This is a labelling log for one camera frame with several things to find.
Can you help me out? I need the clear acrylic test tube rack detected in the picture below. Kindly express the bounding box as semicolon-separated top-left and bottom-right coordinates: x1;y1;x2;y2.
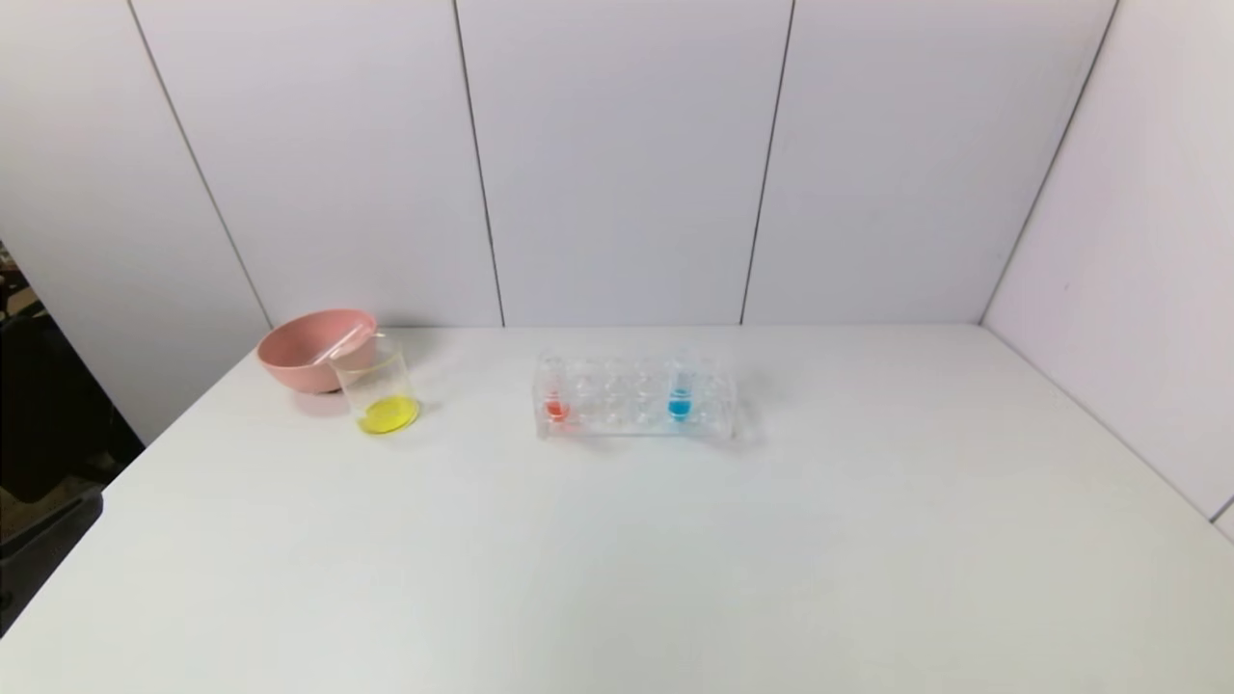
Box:
532;350;740;444

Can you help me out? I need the test tube with red pigment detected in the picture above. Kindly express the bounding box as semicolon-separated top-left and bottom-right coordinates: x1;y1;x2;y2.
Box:
538;353;573;425

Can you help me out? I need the test tube with blue pigment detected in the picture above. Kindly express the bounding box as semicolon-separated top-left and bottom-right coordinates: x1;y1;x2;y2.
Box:
667;357;699;424

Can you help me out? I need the clear glass beaker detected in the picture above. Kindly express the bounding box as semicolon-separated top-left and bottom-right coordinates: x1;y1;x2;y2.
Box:
327;332;421;438

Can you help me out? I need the pink plastic bowl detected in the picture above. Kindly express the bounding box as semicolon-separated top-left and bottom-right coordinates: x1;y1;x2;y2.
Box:
255;308;380;395

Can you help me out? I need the dark cabinet beside table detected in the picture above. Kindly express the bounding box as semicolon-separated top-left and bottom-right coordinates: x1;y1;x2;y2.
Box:
0;239;146;504

